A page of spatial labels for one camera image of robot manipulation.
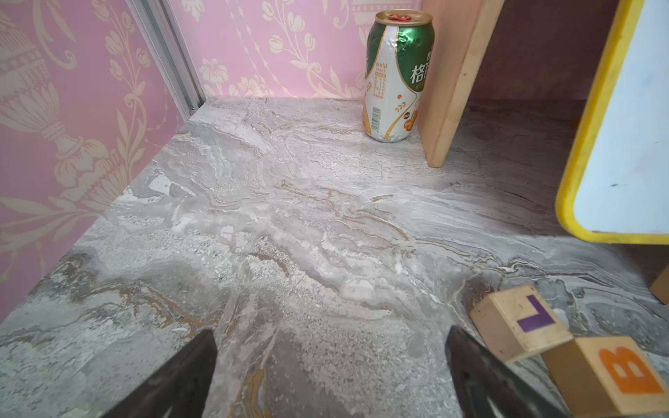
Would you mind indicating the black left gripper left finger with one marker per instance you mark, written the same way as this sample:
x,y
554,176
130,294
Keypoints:
x,y
179,388

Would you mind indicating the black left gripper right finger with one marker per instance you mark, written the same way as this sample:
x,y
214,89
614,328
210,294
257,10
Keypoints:
x,y
486,387

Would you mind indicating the purple L letter block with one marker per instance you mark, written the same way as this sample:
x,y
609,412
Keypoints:
x,y
517,323

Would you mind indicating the orange B letter block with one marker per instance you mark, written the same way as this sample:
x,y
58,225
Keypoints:
x,y
606,377

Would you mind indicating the wooden whiteboard stand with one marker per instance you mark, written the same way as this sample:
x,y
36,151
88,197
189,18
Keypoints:
x,y
660,287

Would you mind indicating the yellow framed whiteboard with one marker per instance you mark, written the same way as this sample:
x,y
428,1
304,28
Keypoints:
x,y
615,186

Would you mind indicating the wooden shelf rack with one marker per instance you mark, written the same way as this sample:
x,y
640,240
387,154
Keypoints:
x,y
463,30

